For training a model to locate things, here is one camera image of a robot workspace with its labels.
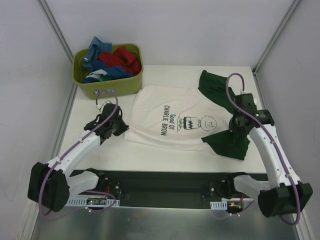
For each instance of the left aluminium frame post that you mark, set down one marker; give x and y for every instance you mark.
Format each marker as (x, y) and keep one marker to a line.
(56, 29)

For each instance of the right aluminium frame post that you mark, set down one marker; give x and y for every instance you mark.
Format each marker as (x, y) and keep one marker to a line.
(276, 35)

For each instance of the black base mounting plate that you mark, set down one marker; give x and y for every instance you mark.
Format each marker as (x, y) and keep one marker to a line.
(155, 189)

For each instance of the blue t-shirt in bin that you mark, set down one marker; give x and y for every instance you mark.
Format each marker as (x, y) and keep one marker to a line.
(99, 68)

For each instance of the olive green plastic bin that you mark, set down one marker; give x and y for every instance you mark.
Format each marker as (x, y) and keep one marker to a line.
(123, 86)

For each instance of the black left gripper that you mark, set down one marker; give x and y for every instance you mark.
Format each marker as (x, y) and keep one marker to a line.
(116, 124)

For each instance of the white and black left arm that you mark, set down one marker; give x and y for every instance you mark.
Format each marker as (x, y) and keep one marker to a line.
(51, 184)

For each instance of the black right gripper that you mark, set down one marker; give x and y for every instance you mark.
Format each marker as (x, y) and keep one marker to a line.
(236, 124)

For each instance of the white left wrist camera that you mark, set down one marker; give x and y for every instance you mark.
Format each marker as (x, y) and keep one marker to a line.
(102, 105)

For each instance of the red t-shirt in bin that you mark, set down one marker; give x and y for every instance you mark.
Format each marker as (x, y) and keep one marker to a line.
(121, 57)

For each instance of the white green-sleeved Charlie Brown shirt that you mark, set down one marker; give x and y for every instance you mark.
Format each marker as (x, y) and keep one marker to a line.
(187, 119)

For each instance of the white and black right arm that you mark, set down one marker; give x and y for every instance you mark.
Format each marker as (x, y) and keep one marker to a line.
(284, 193)

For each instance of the aluminium frame post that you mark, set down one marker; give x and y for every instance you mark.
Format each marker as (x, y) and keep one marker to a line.
(56, 29)
(276, 35)

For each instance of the bright green cloth in bin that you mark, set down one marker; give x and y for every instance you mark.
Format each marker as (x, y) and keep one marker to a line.
(104, 78)

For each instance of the white cable duct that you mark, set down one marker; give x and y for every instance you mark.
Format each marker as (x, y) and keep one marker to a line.
(94, 202)
(225, 205)

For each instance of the white right cable duct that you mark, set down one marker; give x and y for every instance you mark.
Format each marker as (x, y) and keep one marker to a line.
(225, 205)

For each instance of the white left cable duct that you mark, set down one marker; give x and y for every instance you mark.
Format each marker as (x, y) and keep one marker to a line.
(94, 202)

